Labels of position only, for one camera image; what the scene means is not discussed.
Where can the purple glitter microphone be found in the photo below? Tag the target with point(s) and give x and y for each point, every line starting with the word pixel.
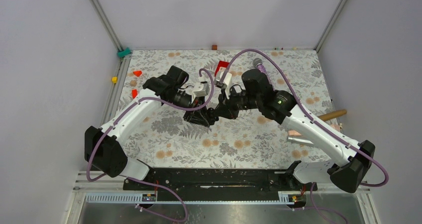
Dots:
pixel 258 64

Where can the teal block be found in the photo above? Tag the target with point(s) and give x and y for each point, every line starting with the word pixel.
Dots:
pixel 123 53

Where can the red small block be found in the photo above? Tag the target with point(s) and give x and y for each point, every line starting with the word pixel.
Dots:
pixel 134 93

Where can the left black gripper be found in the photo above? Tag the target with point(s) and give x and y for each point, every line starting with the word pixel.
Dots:
pixel 202 118

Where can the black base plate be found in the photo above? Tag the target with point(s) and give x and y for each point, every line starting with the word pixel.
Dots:
pixel 208 184

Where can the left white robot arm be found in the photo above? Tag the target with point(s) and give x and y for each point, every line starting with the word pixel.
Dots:
pixel 103 145

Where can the silver metal cylinder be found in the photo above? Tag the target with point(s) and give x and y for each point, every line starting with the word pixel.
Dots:
pixel 300 140

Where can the red open box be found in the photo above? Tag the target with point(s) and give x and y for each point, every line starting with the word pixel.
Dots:
pixel 220 65

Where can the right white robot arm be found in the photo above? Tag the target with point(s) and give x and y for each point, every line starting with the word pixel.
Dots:
pixel 348 163

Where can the tan small block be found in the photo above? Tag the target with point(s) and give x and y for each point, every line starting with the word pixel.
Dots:
pixel 133 83

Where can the floral patterned mat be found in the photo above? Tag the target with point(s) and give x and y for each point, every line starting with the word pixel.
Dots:
pixel 164 139

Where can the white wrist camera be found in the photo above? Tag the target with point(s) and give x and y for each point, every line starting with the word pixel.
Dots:
pixel 201 89
pixel 224 83

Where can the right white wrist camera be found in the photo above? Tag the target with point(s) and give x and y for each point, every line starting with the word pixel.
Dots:
pixel 224 83

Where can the orange triangular block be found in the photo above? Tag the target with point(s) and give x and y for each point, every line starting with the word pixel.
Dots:
pixel 137 73

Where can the yellow small cube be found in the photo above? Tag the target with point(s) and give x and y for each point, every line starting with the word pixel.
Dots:
pixel 114 80

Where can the pink cylinder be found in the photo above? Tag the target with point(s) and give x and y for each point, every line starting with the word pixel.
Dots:
pixel 294 133

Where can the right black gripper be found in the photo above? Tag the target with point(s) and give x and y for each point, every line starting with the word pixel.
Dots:
pixel 225 108

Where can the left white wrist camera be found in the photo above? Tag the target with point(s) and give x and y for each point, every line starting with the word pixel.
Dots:
pixel 201 89

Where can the wooden handle stick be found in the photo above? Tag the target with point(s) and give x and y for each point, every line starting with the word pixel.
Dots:
pixel 333 115

